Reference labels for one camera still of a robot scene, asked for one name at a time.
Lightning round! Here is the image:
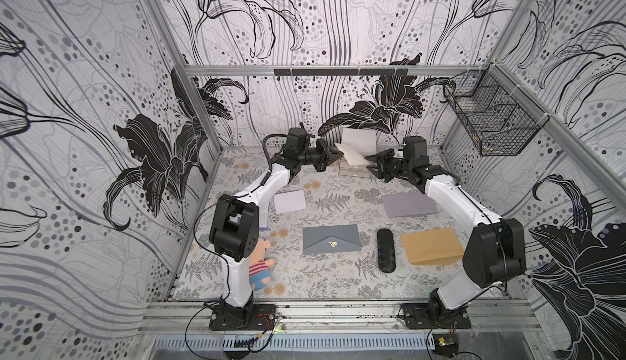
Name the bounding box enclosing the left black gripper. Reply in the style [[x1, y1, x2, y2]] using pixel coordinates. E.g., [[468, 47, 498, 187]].
[[293, 137, 340, 171]]

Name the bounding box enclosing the tan kraft envelope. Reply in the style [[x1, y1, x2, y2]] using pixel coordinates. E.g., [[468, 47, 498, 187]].
[[400, 227, 465, 265]]

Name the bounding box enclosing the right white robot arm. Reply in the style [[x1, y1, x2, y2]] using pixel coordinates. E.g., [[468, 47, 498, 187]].
[[366, 136, 527, 314]]

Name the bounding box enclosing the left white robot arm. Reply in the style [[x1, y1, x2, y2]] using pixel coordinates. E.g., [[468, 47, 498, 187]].
[[210, 127, 343, 311]]

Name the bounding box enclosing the dark grey envelope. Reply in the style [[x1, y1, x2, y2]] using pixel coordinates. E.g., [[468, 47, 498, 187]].
[[303, 225, 361, 256]]

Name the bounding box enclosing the white mini drawer box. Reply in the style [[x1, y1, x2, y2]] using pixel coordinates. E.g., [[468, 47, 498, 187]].
[[336, 128, 377, 179]]

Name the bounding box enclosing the black remote control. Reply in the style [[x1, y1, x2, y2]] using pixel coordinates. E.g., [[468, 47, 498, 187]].
[[377, 228, 396, 274]]

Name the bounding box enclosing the pig plush toy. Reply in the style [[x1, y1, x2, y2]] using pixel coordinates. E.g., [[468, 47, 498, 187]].
[[249, 239, 276, 291]]

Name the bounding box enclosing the small green circuit board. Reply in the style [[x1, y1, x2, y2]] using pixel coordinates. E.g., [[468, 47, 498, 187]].
[[433, 334, 459, 358]]

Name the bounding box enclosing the black wall bar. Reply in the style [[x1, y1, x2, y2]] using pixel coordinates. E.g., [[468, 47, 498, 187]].
[[273, 67, 409, 76]]

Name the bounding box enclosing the black wire basket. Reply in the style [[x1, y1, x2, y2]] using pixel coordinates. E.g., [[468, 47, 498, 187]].
[[443, 71, 549, 156]]

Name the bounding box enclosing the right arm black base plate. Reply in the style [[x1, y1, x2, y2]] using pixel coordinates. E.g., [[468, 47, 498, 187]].
[[398, 289, 472, 330]]

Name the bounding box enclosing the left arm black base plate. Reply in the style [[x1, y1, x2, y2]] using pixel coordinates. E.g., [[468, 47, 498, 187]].
[[209, 302, 277, 332]]

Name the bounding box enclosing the white slotted cable duct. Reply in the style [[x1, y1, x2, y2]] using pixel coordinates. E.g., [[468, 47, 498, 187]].
[[153, 333, 434, 352]]

